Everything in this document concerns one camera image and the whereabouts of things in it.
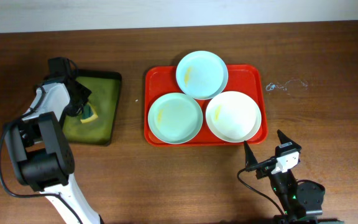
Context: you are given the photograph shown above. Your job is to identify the white plate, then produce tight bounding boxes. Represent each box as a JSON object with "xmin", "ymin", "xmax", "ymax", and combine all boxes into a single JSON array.
[{"xmin": 205, "ymin": 91, "xmax": 262, "ymax": 143}]

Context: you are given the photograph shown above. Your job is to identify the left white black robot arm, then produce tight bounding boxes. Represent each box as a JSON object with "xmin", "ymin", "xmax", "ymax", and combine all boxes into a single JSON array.
[{"xmin": 0, "ymin": 57, "xmax": 103, "ymax": 223}]

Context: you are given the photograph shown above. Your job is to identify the red plastic tray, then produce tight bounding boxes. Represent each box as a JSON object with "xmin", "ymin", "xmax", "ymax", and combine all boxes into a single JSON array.
[{"xmin": 144, "ymin": 64, "xmax": 269, "ymax": 147}]

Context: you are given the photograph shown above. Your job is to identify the mint green plate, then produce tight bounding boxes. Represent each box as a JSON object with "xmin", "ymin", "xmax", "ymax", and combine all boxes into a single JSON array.
[{"xmin": 147, "ymin": 93, "xmax": 203, "ymax": 144}]

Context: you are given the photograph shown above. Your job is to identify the light blue top plate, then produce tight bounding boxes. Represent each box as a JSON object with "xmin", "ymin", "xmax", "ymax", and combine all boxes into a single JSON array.
[{"xmin": 175, "ymin": 50, "xmax": 229, "ymax": 100}]

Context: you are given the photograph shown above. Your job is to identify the yellow green sponge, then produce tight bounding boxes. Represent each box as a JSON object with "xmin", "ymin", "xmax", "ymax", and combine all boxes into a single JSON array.
[{"xmin": 80, "ymin": 103, "xmax": 98, "ymax": 124}]

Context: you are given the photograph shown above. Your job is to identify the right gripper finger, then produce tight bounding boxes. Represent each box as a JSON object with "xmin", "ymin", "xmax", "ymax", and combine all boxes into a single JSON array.
[
  {"xmin": 244, "ymin": 141, "xmax": 258, "ymax": 167},
  {"xmin": 277, "ymin": 129, "xmax": 293, "ymax": 146}
]

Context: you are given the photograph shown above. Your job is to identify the black tray with green liquid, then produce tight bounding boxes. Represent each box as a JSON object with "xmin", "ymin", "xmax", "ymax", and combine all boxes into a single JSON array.
[{"xmin": 63, "ymin": 69, "xmax": 122, "ymax": 146}]

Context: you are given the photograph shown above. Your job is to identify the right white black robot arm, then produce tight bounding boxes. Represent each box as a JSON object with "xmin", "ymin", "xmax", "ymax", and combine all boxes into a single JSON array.
[{"xmin": 237, "ymin": 130, "xmax": 325, "ymax": 223}]

